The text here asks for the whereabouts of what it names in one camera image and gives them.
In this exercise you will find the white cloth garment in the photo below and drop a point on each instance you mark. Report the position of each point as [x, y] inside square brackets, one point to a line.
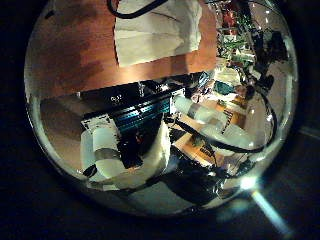
[153, 36]

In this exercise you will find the orange printed cardboard box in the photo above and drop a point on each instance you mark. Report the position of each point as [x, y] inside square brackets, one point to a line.
[195, 150]

